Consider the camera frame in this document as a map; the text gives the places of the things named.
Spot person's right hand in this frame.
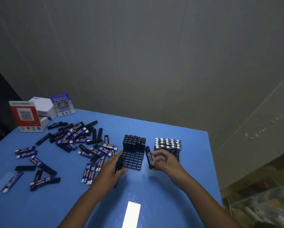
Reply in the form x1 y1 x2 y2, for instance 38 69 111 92
148 149 188 186

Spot person's left hand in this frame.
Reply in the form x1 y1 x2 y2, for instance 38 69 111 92
94 150 129 191

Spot black grid tray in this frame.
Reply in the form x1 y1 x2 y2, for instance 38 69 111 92
122 134 147 171
154 137 182 162

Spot black slim lighter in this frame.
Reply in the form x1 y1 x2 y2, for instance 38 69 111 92
114 154 126 188

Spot row of blue lighters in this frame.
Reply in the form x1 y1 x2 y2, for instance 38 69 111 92
154 137 182 155

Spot black white-printed lighter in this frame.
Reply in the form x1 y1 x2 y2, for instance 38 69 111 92
144 146 155 169

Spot row of black lighters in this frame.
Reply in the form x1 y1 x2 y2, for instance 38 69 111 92
122 134 147 152

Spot pile of mixed lighters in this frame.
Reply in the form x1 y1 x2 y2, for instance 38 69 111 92
1 120 118 194

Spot person's left forearm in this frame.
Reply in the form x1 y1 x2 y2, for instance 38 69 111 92
57 179 108 228

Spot person's right forearm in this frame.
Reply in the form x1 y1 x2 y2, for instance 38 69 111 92
177 174 242 228

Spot blue code sign stand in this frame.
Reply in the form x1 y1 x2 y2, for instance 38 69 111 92
49 93 76 117

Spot white cardboard box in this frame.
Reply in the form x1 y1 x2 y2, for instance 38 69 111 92
29 97 58 121

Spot crumpled clear plastic bags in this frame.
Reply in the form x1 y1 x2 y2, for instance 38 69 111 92
225 185 284 228

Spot red code sign stand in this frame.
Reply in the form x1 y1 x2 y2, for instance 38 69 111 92
9 100 50 133

